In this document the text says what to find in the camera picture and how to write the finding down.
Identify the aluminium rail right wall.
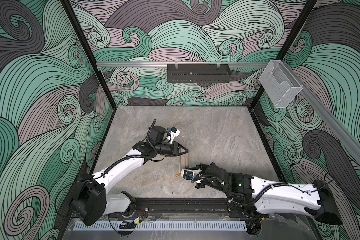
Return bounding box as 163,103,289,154
287,65,360,165

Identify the black wall tray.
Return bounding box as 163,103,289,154
167,65,232,85

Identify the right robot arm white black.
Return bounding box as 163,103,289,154
182,163,343,226

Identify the aluminium rail wall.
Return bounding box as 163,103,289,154
96,61,268,69
287,65,360,165

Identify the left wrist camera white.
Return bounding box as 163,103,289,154
167,127,181,143

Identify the white remote control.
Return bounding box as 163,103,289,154
179,154,189,173

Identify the clear plastic wall bin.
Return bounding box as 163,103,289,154
259,60,303,109

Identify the white slotted cable duct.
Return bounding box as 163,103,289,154
73,220,247,232

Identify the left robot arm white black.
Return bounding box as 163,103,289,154
70,122,189,226

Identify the aluminium rail back wall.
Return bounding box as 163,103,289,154
96,61,268,69

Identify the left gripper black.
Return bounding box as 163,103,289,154
154,142,188,158

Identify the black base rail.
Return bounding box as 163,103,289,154
107,197,289,221

